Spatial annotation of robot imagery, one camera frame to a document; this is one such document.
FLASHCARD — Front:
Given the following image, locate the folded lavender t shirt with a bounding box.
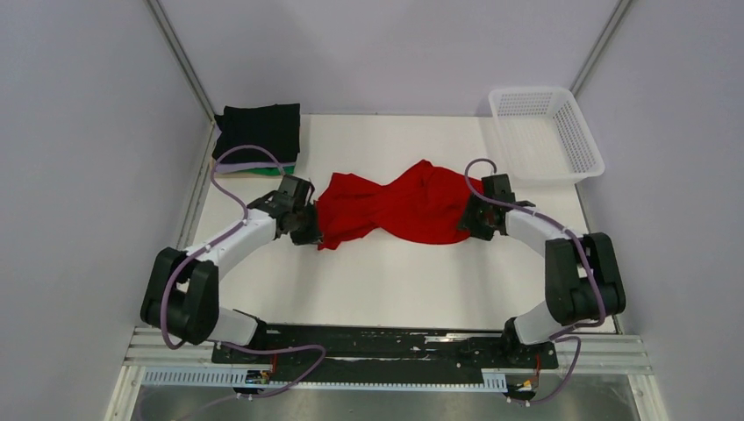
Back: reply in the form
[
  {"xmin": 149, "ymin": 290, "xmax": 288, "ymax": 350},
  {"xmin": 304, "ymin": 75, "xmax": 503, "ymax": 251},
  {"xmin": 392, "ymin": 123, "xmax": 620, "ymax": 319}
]
[{"xmin": 216, "ymin": 161, "xmax": 296, "ymax": 172}]

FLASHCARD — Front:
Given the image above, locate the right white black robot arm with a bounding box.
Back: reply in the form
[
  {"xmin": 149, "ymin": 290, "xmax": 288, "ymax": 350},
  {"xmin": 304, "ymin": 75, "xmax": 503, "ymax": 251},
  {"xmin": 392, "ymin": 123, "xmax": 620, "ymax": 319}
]
[{"xmin": 458, "ymin": 175, "xmax": 626, "ymax": 367}]

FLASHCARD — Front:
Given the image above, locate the white plastic basket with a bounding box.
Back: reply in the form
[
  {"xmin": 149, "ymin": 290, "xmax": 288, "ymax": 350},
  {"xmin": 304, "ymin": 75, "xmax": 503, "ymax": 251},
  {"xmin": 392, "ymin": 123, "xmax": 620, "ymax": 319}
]
[{"xmin": 488, "ymin": 86, "xmax": 605, "ymax": 187}]

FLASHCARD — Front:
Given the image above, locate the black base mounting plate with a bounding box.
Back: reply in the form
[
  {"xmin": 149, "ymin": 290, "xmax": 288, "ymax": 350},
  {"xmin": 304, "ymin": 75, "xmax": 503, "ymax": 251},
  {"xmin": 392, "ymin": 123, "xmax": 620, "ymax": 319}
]
[{"xmin": 211, "ymin": 324, "xmax": 558, "ymax": 383}]

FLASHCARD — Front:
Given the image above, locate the red t shirt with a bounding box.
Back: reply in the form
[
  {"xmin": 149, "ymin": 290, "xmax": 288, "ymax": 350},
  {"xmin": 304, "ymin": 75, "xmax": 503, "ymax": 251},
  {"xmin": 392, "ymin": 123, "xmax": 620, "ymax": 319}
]
[{"xmin": 316, "ymin": 160, "xmax": 471, "ymax": 250}]

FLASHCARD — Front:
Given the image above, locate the aluminium frame rail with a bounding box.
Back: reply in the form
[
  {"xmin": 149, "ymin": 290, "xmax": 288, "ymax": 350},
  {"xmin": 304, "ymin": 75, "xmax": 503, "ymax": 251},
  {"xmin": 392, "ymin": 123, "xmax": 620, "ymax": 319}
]
[{"xmin": 124, "ymin": 326, "xmax": 654, "ymax": 376}]

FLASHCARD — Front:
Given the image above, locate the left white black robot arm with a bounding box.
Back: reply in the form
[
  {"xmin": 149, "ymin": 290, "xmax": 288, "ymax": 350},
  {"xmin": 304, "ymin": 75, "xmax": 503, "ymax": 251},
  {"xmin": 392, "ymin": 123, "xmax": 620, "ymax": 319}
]
[{"xmin": 139, "ymin": 175, "xmax": 322, "ymax": 362}]

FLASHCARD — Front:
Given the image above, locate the folded green t shirt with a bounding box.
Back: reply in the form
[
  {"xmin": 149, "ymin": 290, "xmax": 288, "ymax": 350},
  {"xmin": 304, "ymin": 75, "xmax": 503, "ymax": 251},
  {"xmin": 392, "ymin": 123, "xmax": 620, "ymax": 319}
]
[{"xmin": 244, "ymin": 165, "xmax": 296, "ymax": 176}]

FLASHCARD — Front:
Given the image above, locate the white slotted cable duct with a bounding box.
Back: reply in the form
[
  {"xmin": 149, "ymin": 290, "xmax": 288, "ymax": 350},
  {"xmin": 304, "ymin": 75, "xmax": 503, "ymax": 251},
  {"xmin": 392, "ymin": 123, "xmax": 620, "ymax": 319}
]
[{"xmin": 141, "ymin": 367, "xmax": 507, "ymax": 393}]

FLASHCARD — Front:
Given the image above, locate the folded black t shirt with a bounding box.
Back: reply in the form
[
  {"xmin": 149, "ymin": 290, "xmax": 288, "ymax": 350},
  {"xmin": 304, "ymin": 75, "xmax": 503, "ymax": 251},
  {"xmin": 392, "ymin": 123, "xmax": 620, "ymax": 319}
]
[{"xmin": 212, "ymin": 103, "xmax": 301, "ymax": 164}]

